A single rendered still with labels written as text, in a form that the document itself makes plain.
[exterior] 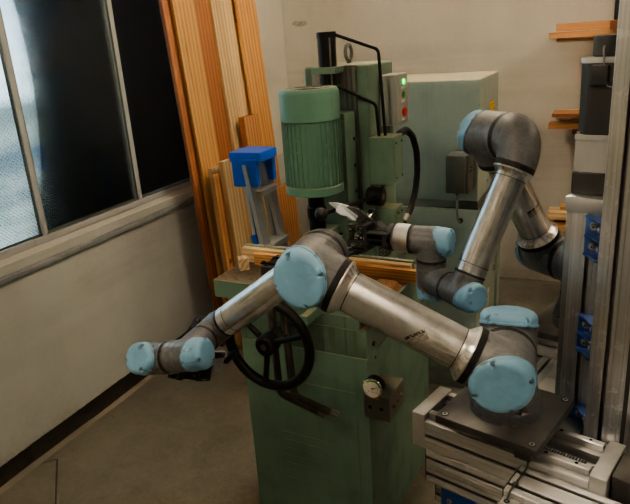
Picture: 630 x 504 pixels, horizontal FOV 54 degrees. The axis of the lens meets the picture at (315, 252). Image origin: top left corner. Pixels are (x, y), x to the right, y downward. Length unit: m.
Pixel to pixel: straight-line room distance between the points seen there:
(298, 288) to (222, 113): 2.46
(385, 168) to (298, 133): 0.33
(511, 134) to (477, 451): 0.72
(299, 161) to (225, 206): 1.53
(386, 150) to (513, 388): 1.00
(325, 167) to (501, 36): 2.42
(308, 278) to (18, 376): 1.82
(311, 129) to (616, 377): 1.00
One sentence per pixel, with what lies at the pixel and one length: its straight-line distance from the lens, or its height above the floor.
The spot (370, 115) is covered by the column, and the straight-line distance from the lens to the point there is 2.00.
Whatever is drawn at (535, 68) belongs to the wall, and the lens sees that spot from 4.06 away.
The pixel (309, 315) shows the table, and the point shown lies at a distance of 1.77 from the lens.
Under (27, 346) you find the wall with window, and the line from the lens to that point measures 2.81.
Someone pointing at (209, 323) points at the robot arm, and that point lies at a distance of 1.54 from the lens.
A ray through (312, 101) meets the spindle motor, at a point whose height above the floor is 1.44.
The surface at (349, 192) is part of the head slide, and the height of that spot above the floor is 1.14.
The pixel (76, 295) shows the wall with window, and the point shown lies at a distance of 2.94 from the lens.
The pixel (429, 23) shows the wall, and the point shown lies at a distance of 4.17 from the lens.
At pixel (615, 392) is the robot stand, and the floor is 0.85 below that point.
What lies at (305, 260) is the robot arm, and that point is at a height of 1.21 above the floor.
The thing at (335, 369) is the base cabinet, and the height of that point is 0.66.
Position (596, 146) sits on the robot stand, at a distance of 1.42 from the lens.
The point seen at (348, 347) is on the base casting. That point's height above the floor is 0.74.
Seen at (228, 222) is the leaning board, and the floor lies 0.72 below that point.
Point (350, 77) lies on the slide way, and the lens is 1.99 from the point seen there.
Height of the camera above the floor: 1.60
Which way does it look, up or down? 19 degrees down
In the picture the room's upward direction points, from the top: 4 degrees counter-clockwise
